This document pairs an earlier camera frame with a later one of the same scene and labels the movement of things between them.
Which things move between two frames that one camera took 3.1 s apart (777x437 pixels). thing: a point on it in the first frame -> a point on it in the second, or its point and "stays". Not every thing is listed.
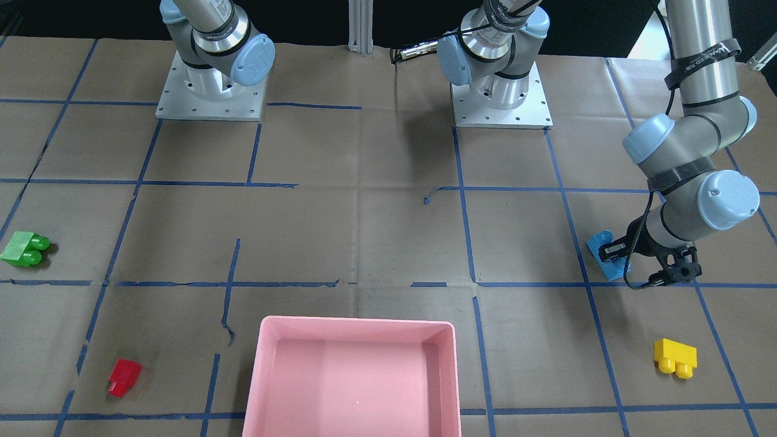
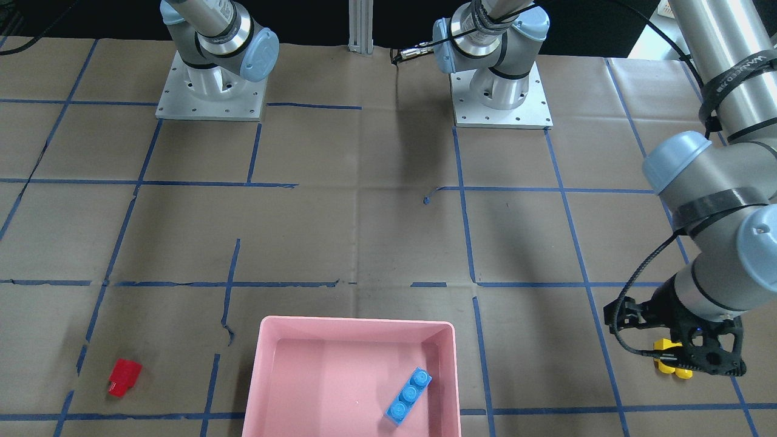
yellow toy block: x=671 y=357 stays
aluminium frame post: x=360 y=20 stays
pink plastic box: x=353 y=377 stays
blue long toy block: x=614 y=269 -> x=408 y=397
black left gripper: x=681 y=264 -> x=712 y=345
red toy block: x=123 y=376 stays
